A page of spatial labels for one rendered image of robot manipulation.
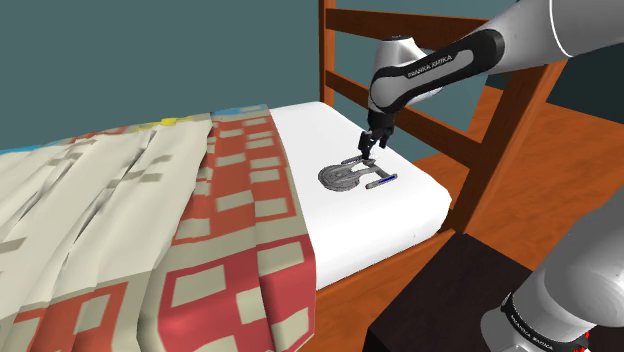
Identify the red and beige patterned blanket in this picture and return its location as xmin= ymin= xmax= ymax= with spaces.
xmin=0 ymin=103 xmax=318 ymax=352

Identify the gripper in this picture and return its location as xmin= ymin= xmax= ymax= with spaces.
xmin=357 ymin=109 xmax=397 ymax=157

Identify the grey spaceship toy model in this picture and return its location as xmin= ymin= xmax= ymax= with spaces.
xmin=317 ymin=154 xmax=399 ymax=193

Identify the wooden bed with white mattress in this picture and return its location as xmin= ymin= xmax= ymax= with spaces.
xmin=268 ymin=0 xmax=571 ymax=352

